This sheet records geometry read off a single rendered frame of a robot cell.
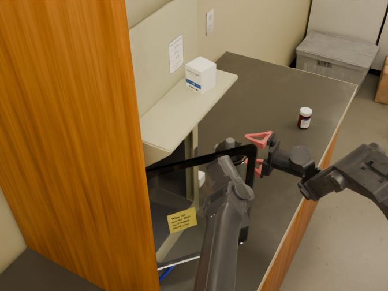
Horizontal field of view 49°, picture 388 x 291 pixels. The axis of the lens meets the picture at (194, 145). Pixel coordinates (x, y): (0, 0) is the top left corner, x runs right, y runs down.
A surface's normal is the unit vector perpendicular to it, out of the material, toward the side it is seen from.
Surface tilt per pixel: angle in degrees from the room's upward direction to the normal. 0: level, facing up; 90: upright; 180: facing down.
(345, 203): 0
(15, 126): 90
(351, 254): 0
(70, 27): 90
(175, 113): 0
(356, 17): 90
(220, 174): 49
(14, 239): 90
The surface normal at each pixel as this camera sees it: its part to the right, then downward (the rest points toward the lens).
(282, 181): -0.01, -0.75
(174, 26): 0.87, 0.32
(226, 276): 0.71, -0.59
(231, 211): 0.66, -0.48
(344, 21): -0.49, 0.58
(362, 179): -0.47, -0.67
